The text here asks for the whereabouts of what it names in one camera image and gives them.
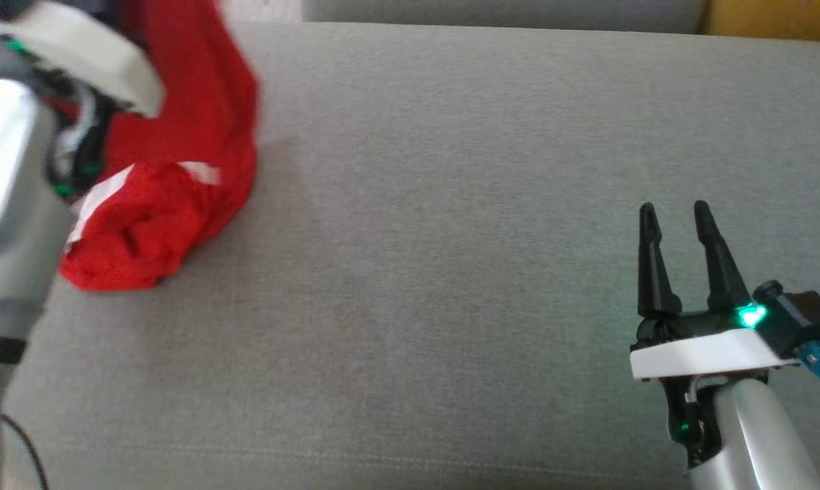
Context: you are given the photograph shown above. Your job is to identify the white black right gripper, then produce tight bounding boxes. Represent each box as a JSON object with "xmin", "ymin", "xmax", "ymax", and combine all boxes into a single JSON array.
[{"xmin": 629, "ymin": 200, "xmax": 802, "ymax": 470}]

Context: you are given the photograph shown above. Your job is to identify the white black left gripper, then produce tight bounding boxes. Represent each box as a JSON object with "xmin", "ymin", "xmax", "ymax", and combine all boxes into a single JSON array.
[{"xmin": 0, "ymin": 0, "xmax": 165, "ymax": 198}]

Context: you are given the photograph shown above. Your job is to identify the red Bulls basketball jersey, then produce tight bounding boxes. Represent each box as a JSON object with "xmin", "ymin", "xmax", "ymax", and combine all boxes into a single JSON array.
[{"xmin": 103, "ymin": 0, "xmax": 261, "ymax": 179}]

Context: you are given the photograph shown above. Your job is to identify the red shorts with white stripe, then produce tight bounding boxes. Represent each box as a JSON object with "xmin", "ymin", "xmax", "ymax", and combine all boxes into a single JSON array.
[{"xmin": 59, "ymin": 160, "xmax": 257, "ymax": 293}]

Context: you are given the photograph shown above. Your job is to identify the grey sofa seat cushion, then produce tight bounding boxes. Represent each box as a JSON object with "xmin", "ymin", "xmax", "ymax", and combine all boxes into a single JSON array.
[{"xmin": 1, "ymin": 20, "xmax": 820, "ymax": 490}]

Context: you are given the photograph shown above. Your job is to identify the yellow cushion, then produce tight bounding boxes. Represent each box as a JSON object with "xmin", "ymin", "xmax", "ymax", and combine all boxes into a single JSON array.
[{"xmin": 702, "ymin": 0, "xmax": 820, "ymax": 43}]

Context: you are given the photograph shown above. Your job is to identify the grey sofa back cushion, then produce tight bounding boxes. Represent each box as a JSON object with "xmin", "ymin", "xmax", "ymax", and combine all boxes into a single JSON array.
[{"xmin": 301, "ymin": 0, "xmax": 711, "ymax": 35}]

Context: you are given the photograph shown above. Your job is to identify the left cable with blue plug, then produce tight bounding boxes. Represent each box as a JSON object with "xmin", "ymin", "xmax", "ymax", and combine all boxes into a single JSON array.
[{"xmin": 1, "ymin": 414, "xmax": 50, "ymax": 490}]

